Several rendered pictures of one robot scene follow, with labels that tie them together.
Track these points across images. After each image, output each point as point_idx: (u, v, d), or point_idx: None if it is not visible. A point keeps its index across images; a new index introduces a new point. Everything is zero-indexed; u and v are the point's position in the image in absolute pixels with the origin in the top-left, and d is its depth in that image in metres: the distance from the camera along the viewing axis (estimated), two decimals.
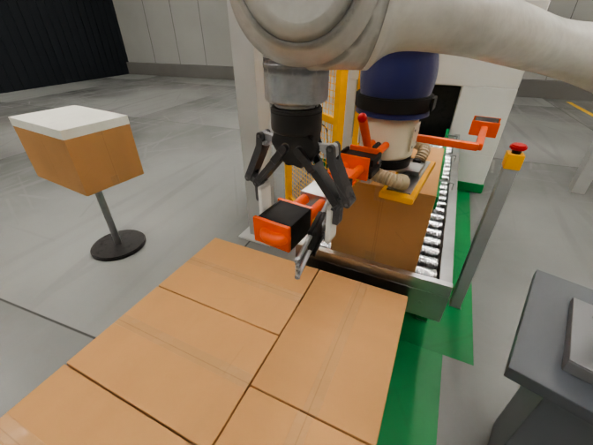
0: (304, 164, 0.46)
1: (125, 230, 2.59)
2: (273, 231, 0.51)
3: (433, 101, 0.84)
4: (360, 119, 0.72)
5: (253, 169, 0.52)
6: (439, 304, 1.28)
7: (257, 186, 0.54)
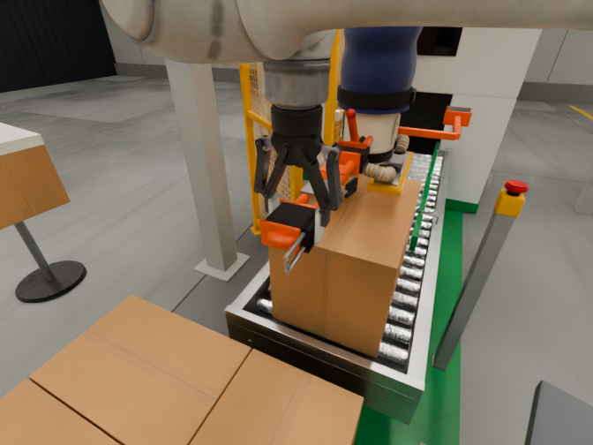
0: (302, 165, 0.46)
1: (63, 261, 2.24)
2: (282, 235, 0.50)
3: (413, 94, 0.87)
4: (349, 116, 0.73)
5: (260, 179, 0.52)
6: (408, 406, 0.93)
7: (266, 199, 0.54)
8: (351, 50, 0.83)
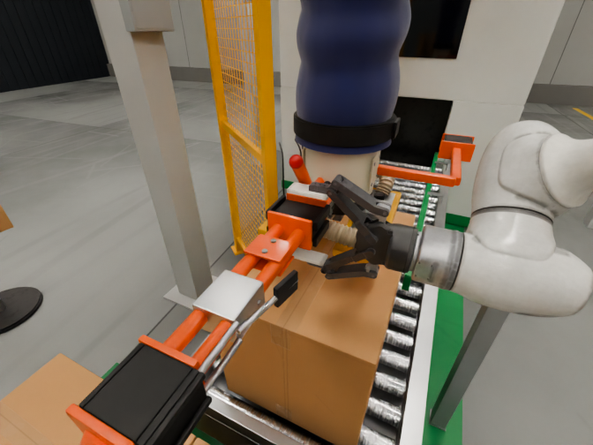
0: (366, 222, 0.50)
1: (18, 288, 2.01)
2: None
3: (395, 126, 0.62)
4: (293, 165, 0.48)
5: (341, 265, 0.57)
6: None
7: (324, 261, 0.57)
8: (306, 65, 0.58)
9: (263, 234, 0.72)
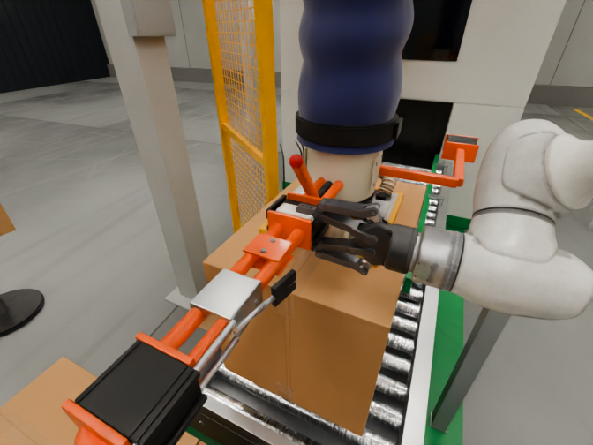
0: (364, 226, 0.51)
1: (20, 290, 2.01)
2: (100, 441, 0.25)
3: (397, 127, 0.62)
4: (293, 164, 0.48)
5: None
6: None
7: None
8: (308, 64, 0.58)
9: (264, 233, 0.73)
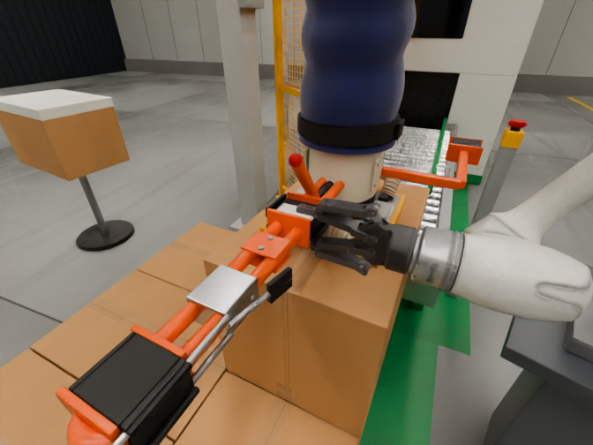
0: None
1: (113, 221, 2.51)
2: (92, 428, 0.26)
3: (399, 128, 0.62)
4: (292, 163, 0.48)
5: None
6: (433, 288, 1.21)
7: None
8: (311, 65, 0.58)
9: None
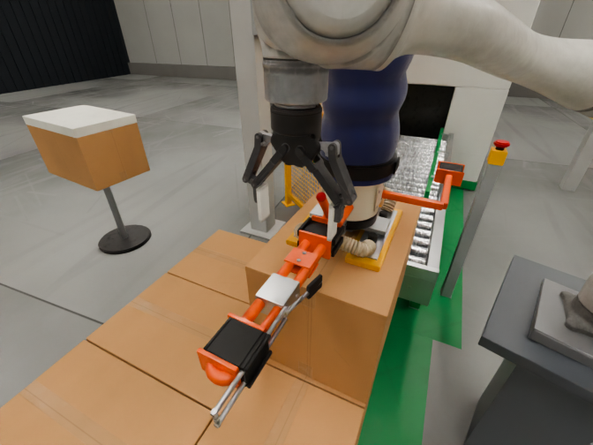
0: (305, 163, 0.46)
1: (131, 225, 2.69)
2: (220, 369, 0.45)
3: (395, 165, 0.81)
4: (319, 199, 0.67)
5: (251, 171, 0.52)
6: (427, 289, 1.38)
7: (255, 188, 0.54)
8: (329, 120, 0.77)
9: (290, 244, 0.92)
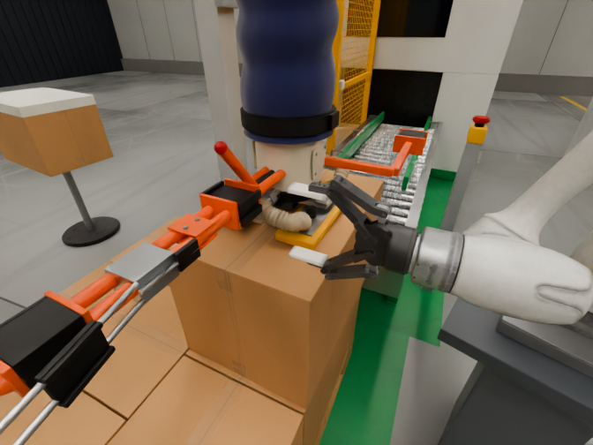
0: (366, 222, 0.50)
1: (100, 217, 2.55)
2: None
3: (331, 118, 0.66)
4: (216, 150, 0.52)
5: (341, 266, 0.56)
6: (396, 279, 1.24)
7: (324, 261, 0.57)
8: (244, 60, 0.62)
9: None
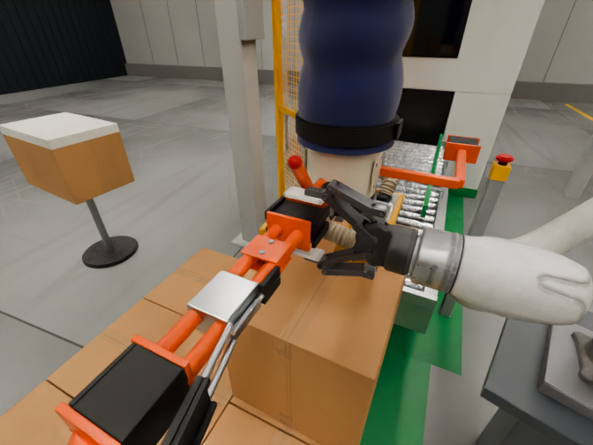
0: (365, 223, 0.50)
1: (117, 237, 2.58)
2: None
3: (398, 127, 0.61)
4: (291, 165, 0.47)
5: (339, 262, 0.56)
6: (424, 316, 1.28)
7: (320, 257, 0.57)
8: (308, 65, 0.57)
9: (264, 234, 0.72)
